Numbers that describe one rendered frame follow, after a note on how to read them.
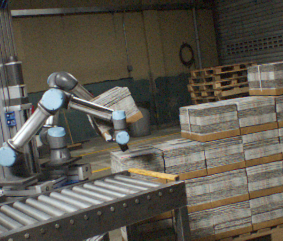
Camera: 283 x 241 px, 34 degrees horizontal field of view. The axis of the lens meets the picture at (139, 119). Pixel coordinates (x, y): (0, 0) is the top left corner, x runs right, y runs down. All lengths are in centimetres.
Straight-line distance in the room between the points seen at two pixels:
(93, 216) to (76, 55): 829
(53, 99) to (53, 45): 737
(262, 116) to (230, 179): 50
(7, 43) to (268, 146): 192
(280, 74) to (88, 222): 192
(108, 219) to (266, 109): 166
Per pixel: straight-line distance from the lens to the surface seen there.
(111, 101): 294
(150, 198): 215
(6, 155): 270
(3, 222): 211
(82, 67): 1018
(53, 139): 325
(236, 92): 952
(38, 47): 983
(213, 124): 314
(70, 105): 276
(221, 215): 327
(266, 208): 342
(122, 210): 207
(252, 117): 327
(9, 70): 310
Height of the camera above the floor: 133
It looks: 5 degrees down
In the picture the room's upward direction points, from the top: 8 degrees counter-clockwise
